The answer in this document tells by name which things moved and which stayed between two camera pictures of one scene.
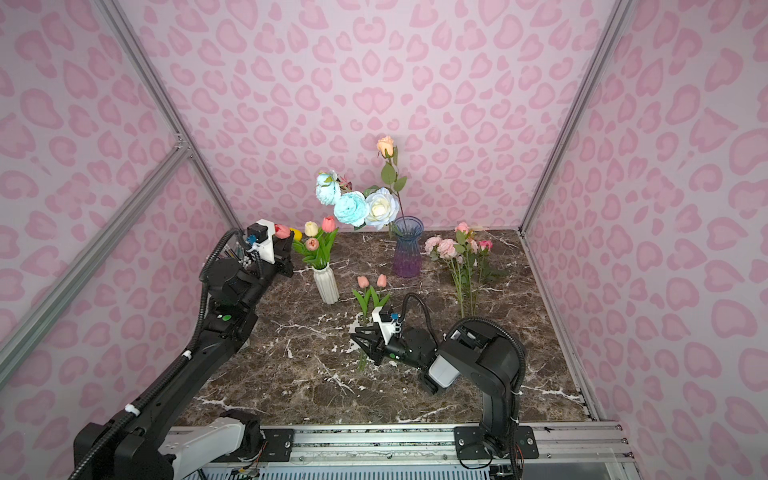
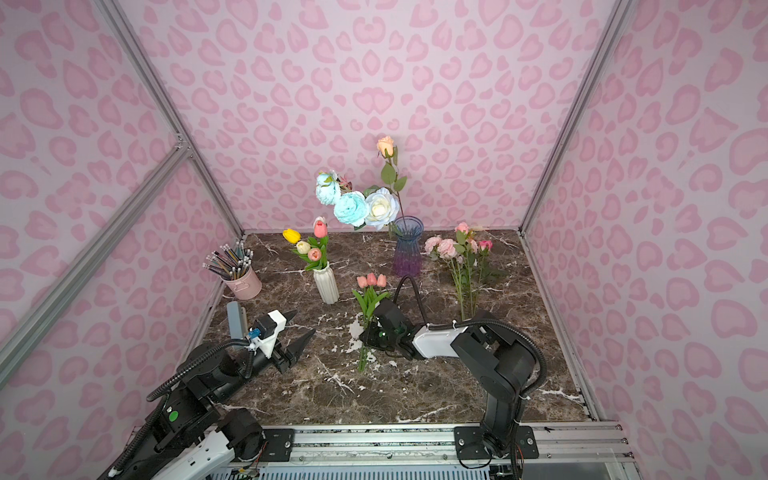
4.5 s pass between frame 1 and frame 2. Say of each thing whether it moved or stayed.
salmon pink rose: stayed
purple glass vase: stayed
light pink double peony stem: stayed
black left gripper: moved
